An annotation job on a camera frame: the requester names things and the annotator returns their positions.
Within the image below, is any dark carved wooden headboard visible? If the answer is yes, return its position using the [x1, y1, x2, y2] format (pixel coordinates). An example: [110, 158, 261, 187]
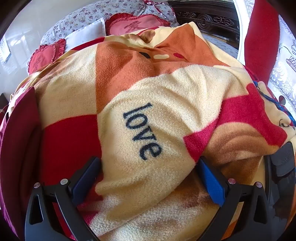
[168, 0, 240, 45]

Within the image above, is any white lace curtain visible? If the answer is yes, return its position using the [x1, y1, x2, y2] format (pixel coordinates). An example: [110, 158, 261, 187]
[268, 13, 296, 114]

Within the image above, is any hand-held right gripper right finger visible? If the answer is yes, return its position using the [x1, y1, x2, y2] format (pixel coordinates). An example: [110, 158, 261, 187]
[196, 156, 270, 241]

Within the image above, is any printed checkered fleece blanket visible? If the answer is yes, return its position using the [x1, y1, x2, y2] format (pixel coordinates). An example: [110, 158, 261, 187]
[11, 22, 296, 241]

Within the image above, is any maroon fleece shirt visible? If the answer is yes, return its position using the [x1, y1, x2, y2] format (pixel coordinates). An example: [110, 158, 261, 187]
[0, 91, 43, 240]

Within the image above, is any red curtain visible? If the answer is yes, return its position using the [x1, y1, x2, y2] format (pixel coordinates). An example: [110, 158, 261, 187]
[244, 0, 281, 84]

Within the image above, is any red heart pillow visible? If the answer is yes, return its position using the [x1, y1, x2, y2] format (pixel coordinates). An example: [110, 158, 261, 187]
[105, 13, 172, 37]
[28, 38, 68, 75]

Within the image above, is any blue cord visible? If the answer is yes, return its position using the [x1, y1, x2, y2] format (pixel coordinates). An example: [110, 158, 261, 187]
[253, 80, 290, 115]

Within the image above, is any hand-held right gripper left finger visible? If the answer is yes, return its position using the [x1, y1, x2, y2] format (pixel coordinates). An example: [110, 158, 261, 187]
[25, 156, 102, 241]

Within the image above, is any white pillow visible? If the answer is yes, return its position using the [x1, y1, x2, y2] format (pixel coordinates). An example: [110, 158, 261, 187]
[63, 17, 106, 48]

